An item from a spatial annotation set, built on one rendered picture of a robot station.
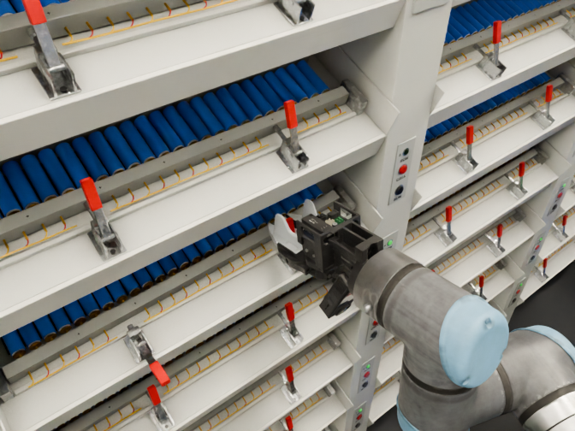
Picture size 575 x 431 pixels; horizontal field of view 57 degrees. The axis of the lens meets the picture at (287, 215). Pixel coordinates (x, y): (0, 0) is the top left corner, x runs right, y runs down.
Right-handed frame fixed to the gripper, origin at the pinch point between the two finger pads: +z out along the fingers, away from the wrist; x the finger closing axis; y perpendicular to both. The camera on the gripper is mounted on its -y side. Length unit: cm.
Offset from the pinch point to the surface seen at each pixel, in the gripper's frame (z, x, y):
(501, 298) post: 10, -86, -77
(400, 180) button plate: -5.3, -20.4, 1.9
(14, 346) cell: 4.3, 40.1, -0.8
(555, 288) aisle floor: 10, -125, -97
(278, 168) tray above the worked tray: -4.6, 2.6, 13.4
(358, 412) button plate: 7, -20, -73
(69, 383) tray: -1.0, 36.5, -6.1
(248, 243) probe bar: 2.2, 5.4, -1.5
